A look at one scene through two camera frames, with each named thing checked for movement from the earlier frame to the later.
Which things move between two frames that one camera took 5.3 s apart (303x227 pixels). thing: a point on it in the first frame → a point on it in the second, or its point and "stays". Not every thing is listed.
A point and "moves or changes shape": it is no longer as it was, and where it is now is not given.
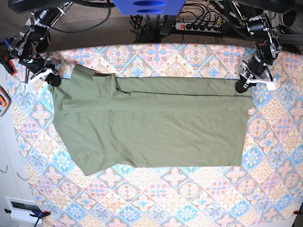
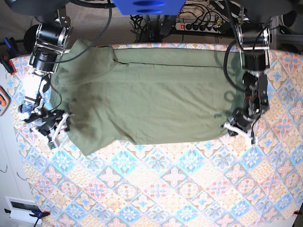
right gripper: [248, 75] → [240, 120]
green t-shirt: [105, 120] moves or changes shape
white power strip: [196, 27] stays
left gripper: [37, 67] → [49, 121]
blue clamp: [40, 214] stays
